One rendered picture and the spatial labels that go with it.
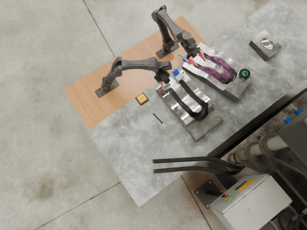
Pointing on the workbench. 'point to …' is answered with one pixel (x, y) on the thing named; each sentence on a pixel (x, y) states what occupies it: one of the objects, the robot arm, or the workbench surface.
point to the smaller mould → (265, 45)
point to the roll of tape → (244, 73)
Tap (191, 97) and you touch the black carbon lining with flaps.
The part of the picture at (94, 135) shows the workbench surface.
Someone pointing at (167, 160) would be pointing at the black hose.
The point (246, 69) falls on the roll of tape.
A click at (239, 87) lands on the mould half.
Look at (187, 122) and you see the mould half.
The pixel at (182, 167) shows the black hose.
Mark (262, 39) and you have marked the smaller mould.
